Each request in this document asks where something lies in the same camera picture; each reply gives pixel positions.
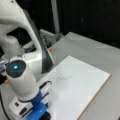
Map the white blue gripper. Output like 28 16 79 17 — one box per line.
7 87 53 120

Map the white whiteboard panel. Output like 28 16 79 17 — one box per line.
38 56 111 120

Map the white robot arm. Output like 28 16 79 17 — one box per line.
0 0 54 120

